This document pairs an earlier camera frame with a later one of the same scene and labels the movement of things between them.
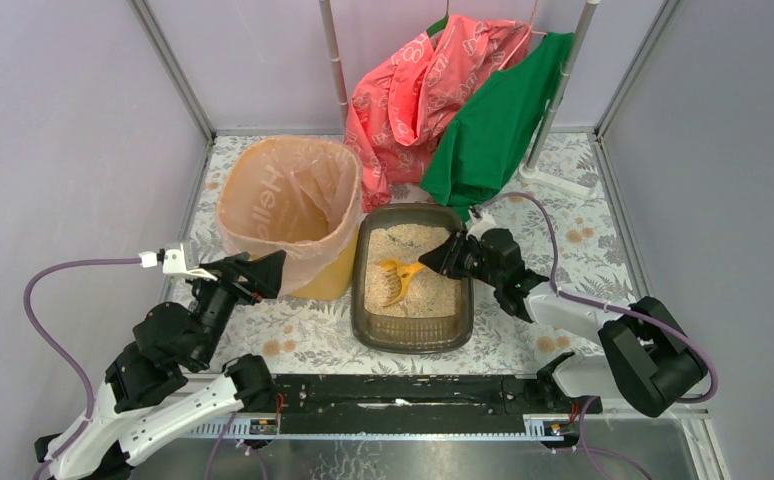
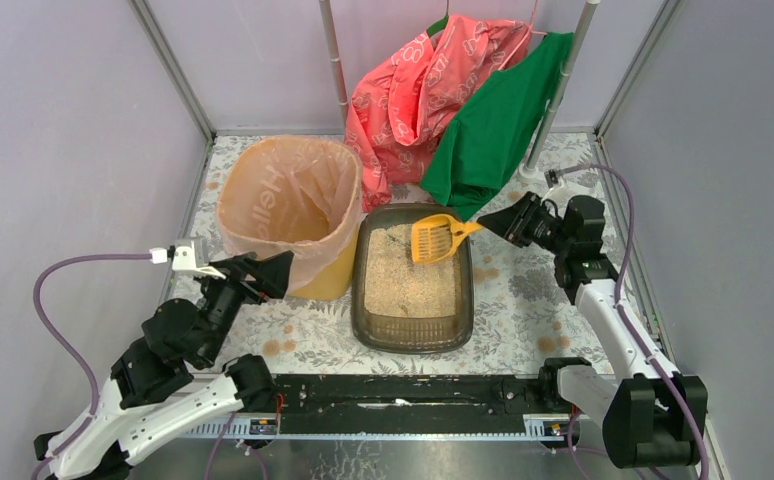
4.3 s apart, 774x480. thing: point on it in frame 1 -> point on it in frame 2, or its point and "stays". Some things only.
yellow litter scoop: (395, 279) -> (434, 238)
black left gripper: (236, 281) stays
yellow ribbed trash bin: (302, 196) stays
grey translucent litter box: (397, 305) stays
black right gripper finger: (448, 258) -> (505, 221)
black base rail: (405, 405) stays
